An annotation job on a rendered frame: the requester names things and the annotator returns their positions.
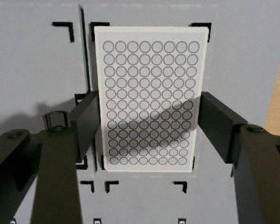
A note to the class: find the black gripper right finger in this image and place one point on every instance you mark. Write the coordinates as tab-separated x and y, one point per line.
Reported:
254	153

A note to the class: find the white well plate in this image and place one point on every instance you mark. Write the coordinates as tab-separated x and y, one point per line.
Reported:
150	82

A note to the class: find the grey flat deck plate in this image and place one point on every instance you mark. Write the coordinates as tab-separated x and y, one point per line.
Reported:
245	62

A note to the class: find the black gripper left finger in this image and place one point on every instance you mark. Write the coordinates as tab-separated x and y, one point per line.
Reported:
49	155

